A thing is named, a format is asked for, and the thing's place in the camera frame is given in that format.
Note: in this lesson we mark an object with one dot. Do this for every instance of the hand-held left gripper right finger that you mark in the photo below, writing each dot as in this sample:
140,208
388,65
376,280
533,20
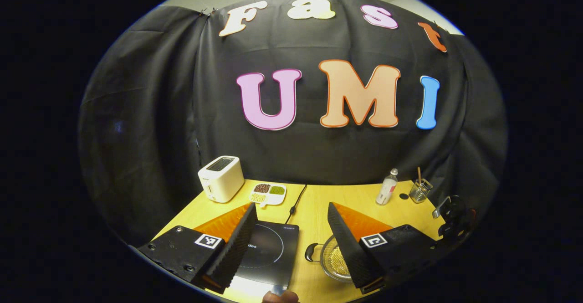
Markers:
348,248

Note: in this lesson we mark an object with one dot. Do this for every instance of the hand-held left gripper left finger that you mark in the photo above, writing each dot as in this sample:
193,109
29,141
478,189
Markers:
237,243

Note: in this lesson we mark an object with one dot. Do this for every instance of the pile of yellow soybeans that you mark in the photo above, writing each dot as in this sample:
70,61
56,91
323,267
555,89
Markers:
336,259

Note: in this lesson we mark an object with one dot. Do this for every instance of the black induction cooktop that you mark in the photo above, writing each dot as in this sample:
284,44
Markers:
273,253

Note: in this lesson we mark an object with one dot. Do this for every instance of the clear glass holder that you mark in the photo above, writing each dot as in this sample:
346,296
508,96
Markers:
420,192

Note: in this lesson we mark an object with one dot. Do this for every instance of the small pile of pale beans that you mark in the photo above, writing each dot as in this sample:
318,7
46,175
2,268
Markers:
258,197

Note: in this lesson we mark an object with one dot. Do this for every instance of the white divided bean tray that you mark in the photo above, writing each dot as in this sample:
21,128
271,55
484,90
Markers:
268,197

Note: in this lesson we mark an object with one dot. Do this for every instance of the wooden stick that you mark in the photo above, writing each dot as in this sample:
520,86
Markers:
419,175

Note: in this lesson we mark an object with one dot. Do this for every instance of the pile of dark red beans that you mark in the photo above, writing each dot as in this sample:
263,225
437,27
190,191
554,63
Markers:
262,187

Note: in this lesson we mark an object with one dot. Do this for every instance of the white toaster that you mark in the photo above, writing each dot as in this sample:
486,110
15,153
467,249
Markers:
221,180

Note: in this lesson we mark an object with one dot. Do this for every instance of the pile of green mung beans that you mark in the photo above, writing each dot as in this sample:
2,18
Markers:
277,190

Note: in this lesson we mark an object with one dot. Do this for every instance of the clear plastic bottle white label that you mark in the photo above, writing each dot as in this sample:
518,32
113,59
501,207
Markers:
387,189

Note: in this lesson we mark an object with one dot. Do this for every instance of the black backdrop cloth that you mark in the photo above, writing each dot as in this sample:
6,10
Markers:
159,111

